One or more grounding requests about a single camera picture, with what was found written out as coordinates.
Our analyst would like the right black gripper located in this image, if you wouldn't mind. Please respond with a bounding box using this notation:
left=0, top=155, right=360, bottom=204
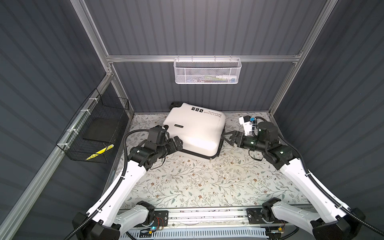
left=221, top=130, right=266, bottom=153

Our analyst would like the black hard-shell suitcase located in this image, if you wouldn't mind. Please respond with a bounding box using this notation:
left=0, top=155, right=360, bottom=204
left=163, top=102, right=226, bottom=162

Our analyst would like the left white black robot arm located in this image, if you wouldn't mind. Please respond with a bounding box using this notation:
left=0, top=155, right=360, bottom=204
left=65, top=129, right=183, bottom=240

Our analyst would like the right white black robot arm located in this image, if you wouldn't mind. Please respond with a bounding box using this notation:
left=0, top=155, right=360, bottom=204
left=222, top=131, right=366, bottom=240

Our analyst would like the floral table cloth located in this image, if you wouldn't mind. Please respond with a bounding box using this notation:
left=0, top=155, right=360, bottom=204
left=103, top=112, right=310, bottom=210

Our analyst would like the yellow black striped item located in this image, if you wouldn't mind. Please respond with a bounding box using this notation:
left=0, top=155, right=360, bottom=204
left=86, top=144, right=114, bottom=161

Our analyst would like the white perforated vent panel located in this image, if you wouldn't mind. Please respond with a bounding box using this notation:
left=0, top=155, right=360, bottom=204
left=120, top=227, right=269, bottom=240

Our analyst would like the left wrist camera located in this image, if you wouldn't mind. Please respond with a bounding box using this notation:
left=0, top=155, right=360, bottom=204
left=147, top=125, right=169, bottom=145

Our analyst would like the white wire mesh basket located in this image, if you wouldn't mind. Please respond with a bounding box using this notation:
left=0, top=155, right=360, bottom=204
left=173, top=58, right=242, bottom=85

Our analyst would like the aluminium mounting rail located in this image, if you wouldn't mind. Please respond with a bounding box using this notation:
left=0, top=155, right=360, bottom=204
left=86, top=205, right=328, bottom=230

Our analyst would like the black wire mesh basket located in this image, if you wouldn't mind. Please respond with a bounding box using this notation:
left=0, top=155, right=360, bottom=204
left=57, top=90, right=130, bottom=164

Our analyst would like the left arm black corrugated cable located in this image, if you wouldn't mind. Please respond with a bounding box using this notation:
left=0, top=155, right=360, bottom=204
left=63, top=128, right=151, bottom=240

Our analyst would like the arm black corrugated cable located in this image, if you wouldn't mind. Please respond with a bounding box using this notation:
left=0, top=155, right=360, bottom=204
left=63, top=128, right=151, bottom=240
left=254, top=116, right=384, bottom=238

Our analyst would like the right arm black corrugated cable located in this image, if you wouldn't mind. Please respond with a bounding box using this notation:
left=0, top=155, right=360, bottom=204
left=254, top=116, right=384, bottom=238

